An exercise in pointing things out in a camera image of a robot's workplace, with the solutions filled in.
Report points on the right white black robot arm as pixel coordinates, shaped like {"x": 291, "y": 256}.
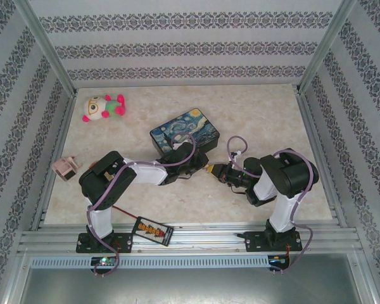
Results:
{"x": 285, "y": 215}

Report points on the black abacus with orange beads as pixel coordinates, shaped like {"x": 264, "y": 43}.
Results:
{"x": 152, "y": 229}

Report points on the right aluminium side rail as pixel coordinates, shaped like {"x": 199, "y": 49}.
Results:
{"x": 320, "y": 152}

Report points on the controller board with leds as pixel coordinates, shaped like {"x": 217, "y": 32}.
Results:
{"x": 104, "y": 261}
{"x": 278, "y": 260}

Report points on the left controller board with LEDs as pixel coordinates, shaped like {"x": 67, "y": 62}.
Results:
{"x": 104, "y": 261}

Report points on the grey metal sheet panel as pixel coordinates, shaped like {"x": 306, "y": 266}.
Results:
{"x": 190, "y": 288}

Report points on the left aluminium side rail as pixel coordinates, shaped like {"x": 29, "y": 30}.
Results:
{"x": 58, "y": 149}

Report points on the right controller board with LEDs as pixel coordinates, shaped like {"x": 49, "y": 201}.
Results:
{"x": 278, "y": 260}

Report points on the aluminium side rail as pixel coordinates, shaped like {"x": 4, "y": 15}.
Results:
{"x": 320, "y": 152}
{"x": 58, "y": 149}

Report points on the left aluminium corner post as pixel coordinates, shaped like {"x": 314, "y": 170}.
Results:
{"x": 44, "y": 44}

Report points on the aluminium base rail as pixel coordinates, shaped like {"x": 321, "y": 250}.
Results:
{"x": 202, "y": 236}

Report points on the aluminium corner post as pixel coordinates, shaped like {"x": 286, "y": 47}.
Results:
{"x": 44, "y": 44}
{"x": 327, "y": 44}

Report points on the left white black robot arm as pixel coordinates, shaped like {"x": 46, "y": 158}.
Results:
{"x": 145, "y": 174}

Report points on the starry night tin box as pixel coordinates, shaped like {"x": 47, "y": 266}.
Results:
{"x": 193, "y": 123}

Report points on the pink and black plastic gadget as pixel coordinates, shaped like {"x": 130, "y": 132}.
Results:
{"x": 61, "y": 168}

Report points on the right aluminium corner post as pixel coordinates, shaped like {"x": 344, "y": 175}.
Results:
{"x": 327, "y": 44}

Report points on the white pink green plush toy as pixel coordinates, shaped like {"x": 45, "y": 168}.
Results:
{"x": 95, "y": 109}

